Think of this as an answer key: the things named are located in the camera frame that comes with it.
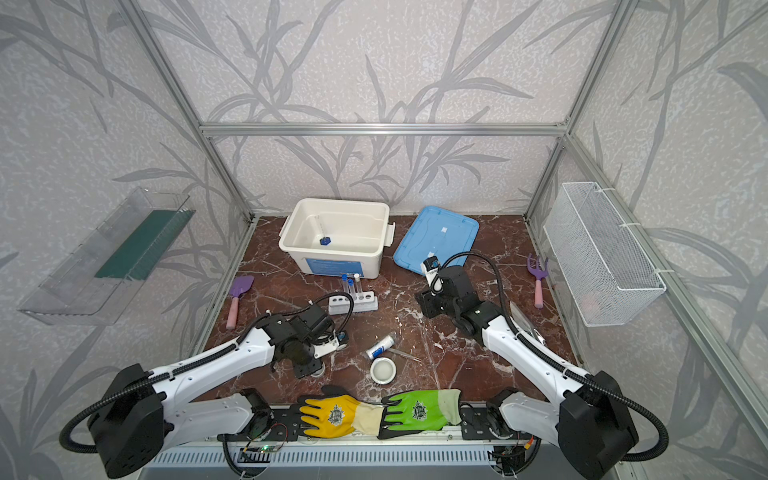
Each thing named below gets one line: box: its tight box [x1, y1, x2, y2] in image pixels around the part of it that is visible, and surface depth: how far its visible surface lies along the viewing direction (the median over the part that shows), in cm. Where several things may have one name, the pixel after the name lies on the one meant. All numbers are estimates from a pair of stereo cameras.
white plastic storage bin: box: [278, 198, 396, 280], surface depth 104 cm
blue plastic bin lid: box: [393, 206, 480, 275], surface depth 117 cm
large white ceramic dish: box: [370, 357, 397, 385], surface depth 82 cm
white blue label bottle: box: [366, 335, 395, 359], surface depth 86 cm
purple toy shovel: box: [226, 275, 255, 330], surface depth 98 cm
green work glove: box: [378, 389, 461, 439], surface depth 76 cm
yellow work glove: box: [299, 394, 385, 439], surface depth 74 cm
